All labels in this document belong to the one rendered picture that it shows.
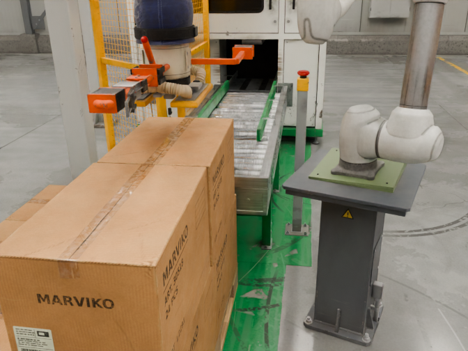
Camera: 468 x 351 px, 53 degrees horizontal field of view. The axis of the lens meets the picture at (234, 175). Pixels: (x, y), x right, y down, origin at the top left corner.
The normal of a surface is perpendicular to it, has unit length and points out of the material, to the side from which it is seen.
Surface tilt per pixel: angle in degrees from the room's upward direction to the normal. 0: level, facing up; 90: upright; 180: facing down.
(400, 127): 77
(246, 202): 90
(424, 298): 0
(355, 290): 90
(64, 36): 90
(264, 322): 0
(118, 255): 0
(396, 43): 90
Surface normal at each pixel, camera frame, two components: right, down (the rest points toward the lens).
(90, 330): -0.14, 0.38
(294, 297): -0.01, -0.92
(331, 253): -0.46, 0.34
